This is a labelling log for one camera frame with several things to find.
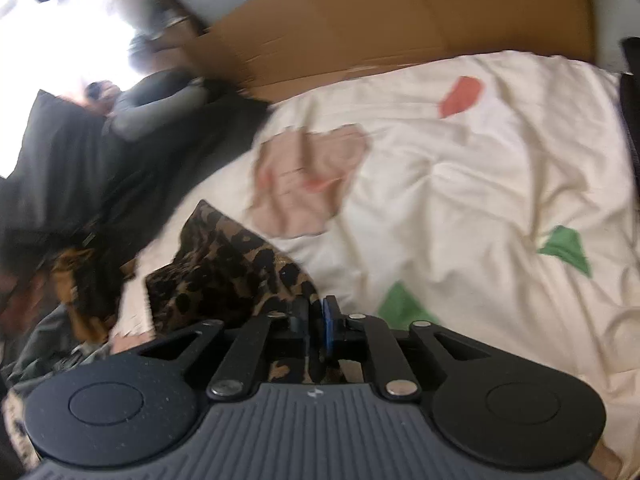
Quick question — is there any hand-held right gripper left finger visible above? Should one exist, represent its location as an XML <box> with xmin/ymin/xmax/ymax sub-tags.
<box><xmin>137</xmin><ymin>301</ymin><xmax>313</xmax><ymax>402</ymax></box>

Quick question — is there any leopard print skirt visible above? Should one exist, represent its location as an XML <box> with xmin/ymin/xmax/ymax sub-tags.
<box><xmin>145</xmin><ymin>200</ymin><xmax>352</xmax><ymax>385</ymax></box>

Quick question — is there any black clothes pile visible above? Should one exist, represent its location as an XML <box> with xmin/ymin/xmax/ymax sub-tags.
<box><xmin>619</xmin><ymin>37</ymin><xmax>640</xmax><ymax>183</ymax></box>

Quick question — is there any brown cardboard panel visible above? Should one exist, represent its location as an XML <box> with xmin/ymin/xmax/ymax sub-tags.
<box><xmin>192</xmin><ymin>0</ymin><xmax>598</xmax><ymax>103</ymax></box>

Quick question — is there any dark grey garment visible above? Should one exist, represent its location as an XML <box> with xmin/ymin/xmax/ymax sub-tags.
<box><xmin>0</xmin><ymin>305</ymin><xmax>118</xmax><ymax>396</ymax></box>

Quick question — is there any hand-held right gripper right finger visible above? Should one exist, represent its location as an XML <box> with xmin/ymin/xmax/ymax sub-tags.
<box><xmin>321</xmin><ymin>296</ymin><xmax>494</xmax><ymax>403</ymax></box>

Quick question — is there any black garment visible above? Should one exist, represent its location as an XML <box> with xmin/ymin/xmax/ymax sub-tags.
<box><xmin>0</xmin><ymin>87</ymin><xmax>273</xmax><ymax>323</ymax></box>

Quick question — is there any white printed blanket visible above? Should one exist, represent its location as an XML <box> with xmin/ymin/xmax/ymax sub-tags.
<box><xmin>110</xmin><ymin>50</ymin><xmax>640</xmax><ymax>480</ymax></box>

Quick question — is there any brown garment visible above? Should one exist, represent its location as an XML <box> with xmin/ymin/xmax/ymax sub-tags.
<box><xmin>47</xmin><ymin>247</ymin><xmax>137</xmax><ymax>343</ymax></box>

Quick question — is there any person in grey sleeves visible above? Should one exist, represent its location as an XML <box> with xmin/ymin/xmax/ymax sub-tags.
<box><xmin>102</xmin><ymin>69</ymin><xmax>208</xmax><ymax>142</ymax></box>

